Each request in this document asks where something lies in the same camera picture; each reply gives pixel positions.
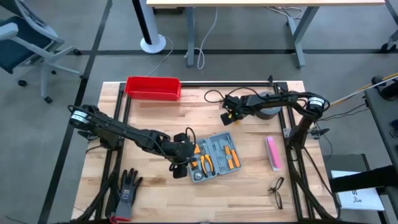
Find grey floor box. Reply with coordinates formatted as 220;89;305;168
323;154;374;175

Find white printed paper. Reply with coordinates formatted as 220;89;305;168
330;170;386;212

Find grey duct tape roll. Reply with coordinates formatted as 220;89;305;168
255;91;282;121

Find dark framed eyeglasses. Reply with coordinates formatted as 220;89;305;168
268;177;285;210

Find red plastic bin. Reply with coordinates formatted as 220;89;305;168
124;76;182;102

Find yellow handled pliers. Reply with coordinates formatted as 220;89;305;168
200;152;215;179

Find black diagonal frame brace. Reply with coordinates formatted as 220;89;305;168
289;149;340;222
74;169;125;223

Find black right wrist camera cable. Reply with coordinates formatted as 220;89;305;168
203;86;259;104

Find black aluminium table frame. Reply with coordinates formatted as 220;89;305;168
102;74;307;223

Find black cart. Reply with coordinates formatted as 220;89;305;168
363;74;398;175

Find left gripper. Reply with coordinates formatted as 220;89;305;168
169;133;197;179

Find black flat bar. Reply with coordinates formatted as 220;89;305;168
328;164;398;194

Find grey blue office chair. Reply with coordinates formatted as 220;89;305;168
0;0;81;104

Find black left wrist camera cable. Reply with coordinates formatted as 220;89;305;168
185;126;197;144

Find white floor cable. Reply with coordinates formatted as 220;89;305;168
185;6;218;71

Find black grey work glove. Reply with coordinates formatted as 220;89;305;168
109;168;144;223

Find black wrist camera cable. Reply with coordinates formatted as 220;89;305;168
185;126;197;144
203;86;259;104

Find grey plastic tool case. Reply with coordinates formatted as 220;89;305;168
185;131;243;184

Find yellow white rod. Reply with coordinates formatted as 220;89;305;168
329;73;398;106

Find orange round object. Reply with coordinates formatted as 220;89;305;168
231;148;241;168

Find wooden desk with grey legs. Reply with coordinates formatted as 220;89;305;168
146;0;386;69

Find grey chair leg with caster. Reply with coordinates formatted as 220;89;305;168
381;0;398;54

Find pink white sanding block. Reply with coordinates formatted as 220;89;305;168
266;136;283;172

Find pole with round white base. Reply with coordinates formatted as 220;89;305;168
132;0;167;54

